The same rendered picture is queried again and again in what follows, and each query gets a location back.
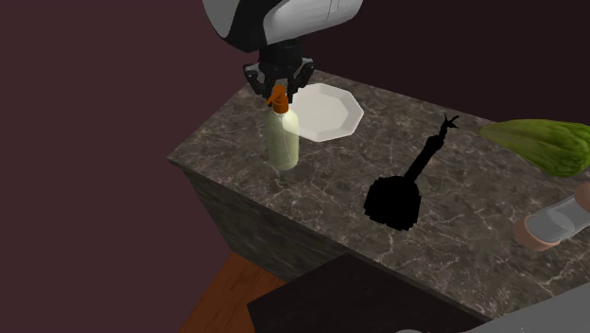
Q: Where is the pale spray bottle orange nozzle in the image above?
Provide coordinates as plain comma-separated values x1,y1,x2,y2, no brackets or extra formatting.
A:
264,84,301,172

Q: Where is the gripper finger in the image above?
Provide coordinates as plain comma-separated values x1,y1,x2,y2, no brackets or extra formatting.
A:
286,57,318,105
243,61,276,105

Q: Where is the grey cylinder with pink ends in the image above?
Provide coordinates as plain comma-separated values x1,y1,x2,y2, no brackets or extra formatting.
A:
512,181,590,253

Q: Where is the white octagonal plate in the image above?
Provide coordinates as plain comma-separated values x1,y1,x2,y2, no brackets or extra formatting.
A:
286,82,366,144

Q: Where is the black brush-shaped object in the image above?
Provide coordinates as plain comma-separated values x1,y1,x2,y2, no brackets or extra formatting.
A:
362,114,461,232

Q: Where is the green leafy vegetable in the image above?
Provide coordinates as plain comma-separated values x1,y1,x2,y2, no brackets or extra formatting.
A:
477,118,590,179

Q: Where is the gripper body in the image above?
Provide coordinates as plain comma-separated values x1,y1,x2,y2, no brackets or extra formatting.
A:
256,40,306,89

